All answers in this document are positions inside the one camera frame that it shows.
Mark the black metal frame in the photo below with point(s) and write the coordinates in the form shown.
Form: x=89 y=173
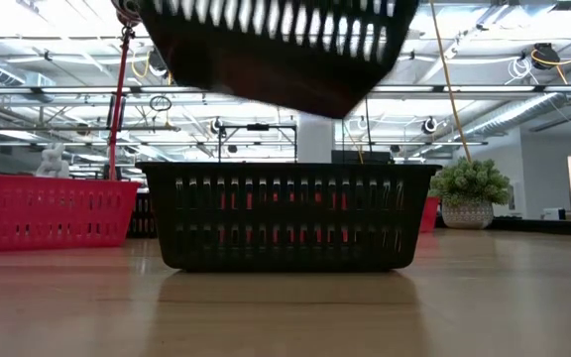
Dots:
x=258 y=127

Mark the grey horizontal bar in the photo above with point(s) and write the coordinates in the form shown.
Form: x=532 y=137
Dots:
x=67 y=128

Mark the white figure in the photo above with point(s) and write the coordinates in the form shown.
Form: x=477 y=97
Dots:
x=52 y=161

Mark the round grey camera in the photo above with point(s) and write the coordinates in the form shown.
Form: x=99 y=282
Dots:
x=126 y=12

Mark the white patterned plant pot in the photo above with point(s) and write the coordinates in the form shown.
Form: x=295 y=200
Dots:
x=466 y=215

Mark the black counter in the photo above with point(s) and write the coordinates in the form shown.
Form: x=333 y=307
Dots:
x=538 y=227

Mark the black monitor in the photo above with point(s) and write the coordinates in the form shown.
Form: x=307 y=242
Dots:
x=362 y=157

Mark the small white box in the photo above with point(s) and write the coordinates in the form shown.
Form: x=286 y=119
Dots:
x=553 y=213

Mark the green bushy plant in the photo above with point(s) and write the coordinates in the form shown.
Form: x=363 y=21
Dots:
x=469 y=178

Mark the white column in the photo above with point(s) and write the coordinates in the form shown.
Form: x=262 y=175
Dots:
x=316 y=139

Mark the red stand pole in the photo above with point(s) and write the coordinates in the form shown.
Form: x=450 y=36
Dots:
x=113 y=144

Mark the black slotted plastic basket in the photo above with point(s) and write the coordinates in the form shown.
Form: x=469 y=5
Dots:
x=285 y=258
x=265 y=74
x=140 y=196

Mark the long ceiling light rail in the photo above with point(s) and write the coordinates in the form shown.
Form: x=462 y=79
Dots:
x=464 y=89

